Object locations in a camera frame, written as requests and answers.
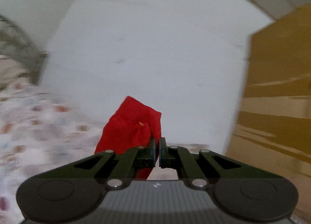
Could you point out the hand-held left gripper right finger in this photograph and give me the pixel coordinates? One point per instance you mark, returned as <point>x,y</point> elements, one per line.
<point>162,154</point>

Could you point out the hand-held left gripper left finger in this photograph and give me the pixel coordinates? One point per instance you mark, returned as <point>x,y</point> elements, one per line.
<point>152,154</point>

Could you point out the red small garment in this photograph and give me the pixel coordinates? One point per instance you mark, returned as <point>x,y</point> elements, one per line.
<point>126,126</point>

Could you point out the pebble-print bed blanket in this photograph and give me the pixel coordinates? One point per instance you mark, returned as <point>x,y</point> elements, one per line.
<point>36,131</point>

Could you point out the wooden wardrobe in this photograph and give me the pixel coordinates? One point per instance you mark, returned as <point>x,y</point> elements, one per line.
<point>277,87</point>

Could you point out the metal bed headboard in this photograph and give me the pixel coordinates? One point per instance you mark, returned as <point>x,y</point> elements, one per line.
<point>18,41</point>

